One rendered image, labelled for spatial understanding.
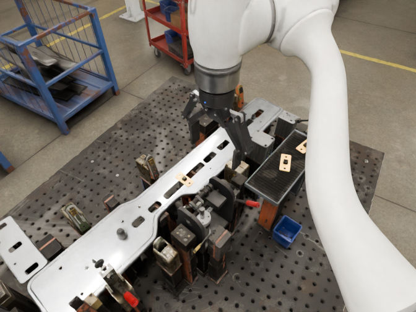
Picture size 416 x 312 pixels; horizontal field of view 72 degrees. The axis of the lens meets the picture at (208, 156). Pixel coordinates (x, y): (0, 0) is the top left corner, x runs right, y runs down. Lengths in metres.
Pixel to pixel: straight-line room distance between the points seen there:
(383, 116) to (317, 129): 3.13
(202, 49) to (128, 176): 1.27
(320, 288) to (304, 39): 1.12
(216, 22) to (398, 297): 0.42
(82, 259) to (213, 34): 0.91
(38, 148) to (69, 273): 2.14
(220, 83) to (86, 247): 0.83
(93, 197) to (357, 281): 1.44
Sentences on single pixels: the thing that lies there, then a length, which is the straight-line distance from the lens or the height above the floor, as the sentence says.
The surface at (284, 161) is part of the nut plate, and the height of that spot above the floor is 1.17.
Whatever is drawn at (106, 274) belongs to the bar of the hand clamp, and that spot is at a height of 1.21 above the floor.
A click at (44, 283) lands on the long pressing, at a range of 1.18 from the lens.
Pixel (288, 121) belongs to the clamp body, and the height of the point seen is 1.06.
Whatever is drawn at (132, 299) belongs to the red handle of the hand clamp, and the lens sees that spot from 0.90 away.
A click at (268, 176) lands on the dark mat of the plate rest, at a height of 1.16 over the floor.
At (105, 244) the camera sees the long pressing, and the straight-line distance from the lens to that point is 1.16.
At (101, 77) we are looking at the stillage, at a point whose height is 0.17.
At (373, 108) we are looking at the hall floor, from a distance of 3.63.
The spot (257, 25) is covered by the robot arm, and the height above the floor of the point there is 1.79.
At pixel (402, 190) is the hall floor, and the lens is 2.92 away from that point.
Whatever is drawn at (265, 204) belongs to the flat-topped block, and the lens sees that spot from 1.32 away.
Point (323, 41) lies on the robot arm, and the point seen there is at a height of 1.77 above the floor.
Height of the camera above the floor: 2.00
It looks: 49 degrees down
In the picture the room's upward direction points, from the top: straight up
